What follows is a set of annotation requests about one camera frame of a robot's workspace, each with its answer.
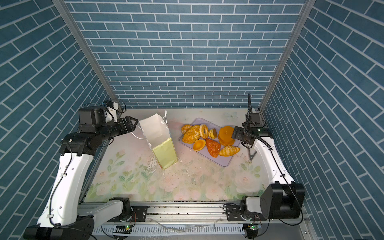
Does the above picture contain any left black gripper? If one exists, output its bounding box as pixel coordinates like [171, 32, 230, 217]
[95, 115, 139, 143]

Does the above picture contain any white green paper bag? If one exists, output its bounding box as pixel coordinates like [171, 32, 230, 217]
[133, 110, 178, 170]

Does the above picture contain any round orange pancake stack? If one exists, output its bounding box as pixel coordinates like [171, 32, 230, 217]
[218, 126, 235, 146]

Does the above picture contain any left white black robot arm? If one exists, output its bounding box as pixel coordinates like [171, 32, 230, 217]
[23, 116, 139, 240]

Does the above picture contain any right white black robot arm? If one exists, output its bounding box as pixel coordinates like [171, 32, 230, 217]
[232, 127, 306, 221]

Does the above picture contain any sesame oval bread loaf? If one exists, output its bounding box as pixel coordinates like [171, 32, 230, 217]
[182, 125, 201, 144]

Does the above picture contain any striped golden croissant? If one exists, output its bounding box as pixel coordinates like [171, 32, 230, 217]
[219, 146, 240, 157]

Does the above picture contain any reddish brown croissant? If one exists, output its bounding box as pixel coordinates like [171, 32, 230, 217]
[206, 138, 221, 158]

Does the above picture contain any small yellow bun wedge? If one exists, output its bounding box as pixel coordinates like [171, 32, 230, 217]
[209, 129, 218, 140]

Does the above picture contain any yellow orange round bun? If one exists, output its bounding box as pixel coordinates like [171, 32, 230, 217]
[193, 139, 206, 152]

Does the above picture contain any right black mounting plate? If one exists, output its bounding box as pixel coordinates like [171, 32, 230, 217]
[222, 203, 266, 222]

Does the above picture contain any black mounting plate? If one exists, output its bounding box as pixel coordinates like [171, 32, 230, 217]
[222, 203, 266, 222]
[108, 206, 148, 223]

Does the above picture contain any small golden roll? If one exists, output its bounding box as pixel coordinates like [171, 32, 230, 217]
[181, 125, 193, 134]

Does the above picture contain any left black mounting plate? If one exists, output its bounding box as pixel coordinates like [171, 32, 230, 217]
[108, 206, 148, 223]

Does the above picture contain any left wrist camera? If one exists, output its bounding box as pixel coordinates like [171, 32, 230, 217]
[78, 100, 119, 133]

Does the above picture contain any glazed ring donut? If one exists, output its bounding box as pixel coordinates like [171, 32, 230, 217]
[199, 124, 209, 140]

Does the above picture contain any aluminium front rail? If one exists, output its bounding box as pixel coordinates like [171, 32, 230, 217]
[74, 201, 307, 226]

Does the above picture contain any white vented cable duct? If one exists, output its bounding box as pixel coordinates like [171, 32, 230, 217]
[93, 224, 245, 237]

